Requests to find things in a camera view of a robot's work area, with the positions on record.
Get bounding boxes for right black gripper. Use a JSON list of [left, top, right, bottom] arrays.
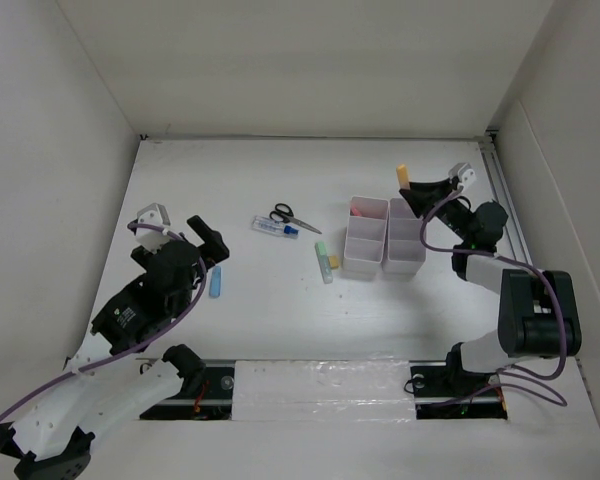
[[399, 177, 473, 243]]

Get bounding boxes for orange highlighter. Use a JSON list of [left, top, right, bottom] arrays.
[[396, 164, 411, 190]]

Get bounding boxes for green highlighter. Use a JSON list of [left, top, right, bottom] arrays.
[[315, 241, 333, 284]]

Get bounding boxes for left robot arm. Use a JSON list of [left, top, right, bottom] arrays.
[[0, 213, 229, 479]]

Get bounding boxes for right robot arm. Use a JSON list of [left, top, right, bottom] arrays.
[[399, 169, 582, 407]]

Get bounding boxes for blue correction tape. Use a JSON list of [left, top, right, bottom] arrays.
[[209, 266, 222, 299]]

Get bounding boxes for clear glue bottle blue cap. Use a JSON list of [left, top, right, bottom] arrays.
[[251, 216, 299, 239]]

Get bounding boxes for right white organizer box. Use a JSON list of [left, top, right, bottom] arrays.
[[382, 198, 426, 275]]

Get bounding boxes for white organizer box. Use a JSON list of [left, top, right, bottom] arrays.
[[343, 196, 389, 275], [382, 198, 426, 275]]

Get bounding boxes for left white organizer box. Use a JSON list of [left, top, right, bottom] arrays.
[[343, 196, 389, 275]]

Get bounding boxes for white taped panel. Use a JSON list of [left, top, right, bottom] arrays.
[[231, 360, 416, 423]]

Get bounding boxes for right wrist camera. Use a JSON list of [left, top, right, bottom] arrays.
[[448, 163, 476, 191]]

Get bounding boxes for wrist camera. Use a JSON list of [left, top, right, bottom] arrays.
[[134, 203, 171, 252], [448, 163, 476, 191]]

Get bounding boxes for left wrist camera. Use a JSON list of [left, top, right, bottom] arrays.
[[134, 203, 171, 252]]

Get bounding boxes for black handled scissors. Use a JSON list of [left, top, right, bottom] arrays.
[[269, 202, 322, 235]]

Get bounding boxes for aluminium rail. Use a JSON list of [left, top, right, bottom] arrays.
[[476, 129, 533, 264]]

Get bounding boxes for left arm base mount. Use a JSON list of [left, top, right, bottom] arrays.
[[140, 362, 235, 421]]

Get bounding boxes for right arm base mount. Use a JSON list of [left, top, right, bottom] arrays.
[[403, 364, 508, 420]]

